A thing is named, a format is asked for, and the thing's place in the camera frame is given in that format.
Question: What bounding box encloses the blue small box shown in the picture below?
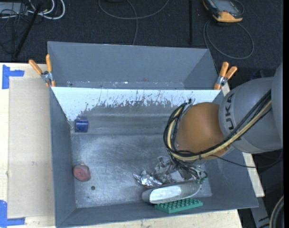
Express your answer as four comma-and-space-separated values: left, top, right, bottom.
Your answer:
74, 119, 89, 133

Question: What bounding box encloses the crumpled silver foil wrapper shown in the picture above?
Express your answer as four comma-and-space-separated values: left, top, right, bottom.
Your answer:
132, 165, 180, 189

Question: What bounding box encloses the pale wood flat board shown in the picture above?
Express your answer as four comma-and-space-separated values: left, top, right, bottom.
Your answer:
7, 76, 55, 219

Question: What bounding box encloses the green studded building plate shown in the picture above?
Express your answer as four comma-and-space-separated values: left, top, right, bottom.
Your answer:
154, 198, 204, 214

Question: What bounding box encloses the grey metal bin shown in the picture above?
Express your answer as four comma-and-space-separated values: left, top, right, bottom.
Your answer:
47, 41, 260, 228

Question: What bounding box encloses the grey and white oblong object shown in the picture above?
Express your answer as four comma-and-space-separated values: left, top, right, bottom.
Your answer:
141, 180, 202, 204

